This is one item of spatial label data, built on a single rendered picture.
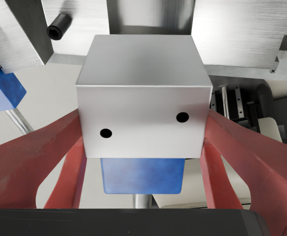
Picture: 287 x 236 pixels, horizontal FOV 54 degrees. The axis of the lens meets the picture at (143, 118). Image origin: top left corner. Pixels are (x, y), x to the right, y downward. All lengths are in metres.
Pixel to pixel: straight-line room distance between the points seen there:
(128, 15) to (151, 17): 0.02
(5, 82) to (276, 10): 0.24
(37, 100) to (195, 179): 1.25
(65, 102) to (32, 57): 1.27
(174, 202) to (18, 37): 0.36
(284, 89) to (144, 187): 0.89
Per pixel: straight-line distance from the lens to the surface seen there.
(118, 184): 0.15
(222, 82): 0.98
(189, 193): 0.48
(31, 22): 0.28
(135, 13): 0.22
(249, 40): 0.19
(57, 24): 0.19
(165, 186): 0.16
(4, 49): 0.28
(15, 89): 0.31
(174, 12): 0.21
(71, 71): 1.40
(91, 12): 0.19
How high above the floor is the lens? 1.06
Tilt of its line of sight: 46 degrees down
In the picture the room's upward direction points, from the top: 168 degrees counter-clockwise
